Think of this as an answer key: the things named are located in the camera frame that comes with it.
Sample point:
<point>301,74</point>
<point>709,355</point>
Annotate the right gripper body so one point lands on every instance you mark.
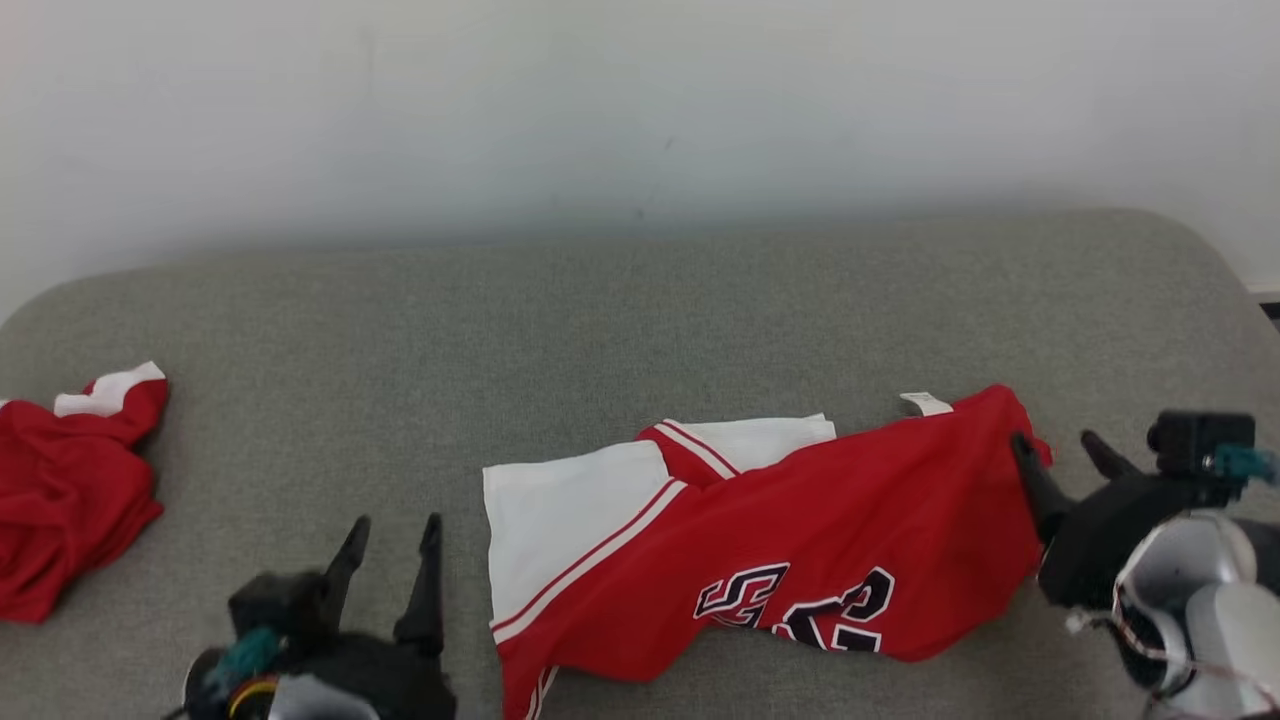
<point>1100,540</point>

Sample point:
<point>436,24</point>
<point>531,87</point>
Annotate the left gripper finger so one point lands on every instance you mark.
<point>345,570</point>
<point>427,590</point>

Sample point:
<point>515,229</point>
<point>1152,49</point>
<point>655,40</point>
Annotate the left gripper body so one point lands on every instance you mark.
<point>400,680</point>

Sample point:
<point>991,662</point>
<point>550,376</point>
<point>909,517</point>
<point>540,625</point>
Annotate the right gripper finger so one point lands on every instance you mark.
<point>1042,490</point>
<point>1110,465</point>

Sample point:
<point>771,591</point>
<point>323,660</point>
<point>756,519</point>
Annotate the red basketball jersey number 23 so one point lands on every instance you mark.
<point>880,500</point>

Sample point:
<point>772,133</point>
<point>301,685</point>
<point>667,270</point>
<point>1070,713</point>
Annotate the red shorts with white stripe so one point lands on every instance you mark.
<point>70,490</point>

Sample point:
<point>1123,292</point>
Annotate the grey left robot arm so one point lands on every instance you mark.
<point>315,702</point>

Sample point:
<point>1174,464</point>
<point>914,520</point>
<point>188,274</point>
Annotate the white skirting board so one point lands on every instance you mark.
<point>1268,295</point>

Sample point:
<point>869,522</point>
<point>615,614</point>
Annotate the grey fabric sofa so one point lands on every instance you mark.
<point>500,330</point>

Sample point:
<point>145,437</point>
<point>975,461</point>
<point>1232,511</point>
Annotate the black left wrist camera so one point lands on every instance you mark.
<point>275,605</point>

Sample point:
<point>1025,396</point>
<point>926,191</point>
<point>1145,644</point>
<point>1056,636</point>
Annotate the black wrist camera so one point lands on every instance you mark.
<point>275,605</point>
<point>1195,440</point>

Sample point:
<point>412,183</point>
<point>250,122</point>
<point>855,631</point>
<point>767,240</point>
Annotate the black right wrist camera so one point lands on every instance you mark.
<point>1195,440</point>

